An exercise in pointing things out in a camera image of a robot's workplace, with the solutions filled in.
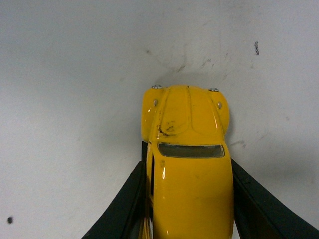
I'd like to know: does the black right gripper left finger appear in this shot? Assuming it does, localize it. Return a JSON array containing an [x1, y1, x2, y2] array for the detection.
[[83, 141, 148, 239]]

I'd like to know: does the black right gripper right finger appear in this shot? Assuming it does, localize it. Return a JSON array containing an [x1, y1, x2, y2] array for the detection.
[[231, 160, 319, 239]]

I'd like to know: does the yellow beetle toy car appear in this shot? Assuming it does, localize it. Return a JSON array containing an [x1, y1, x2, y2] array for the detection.
[[141, 85, 234, 239]]

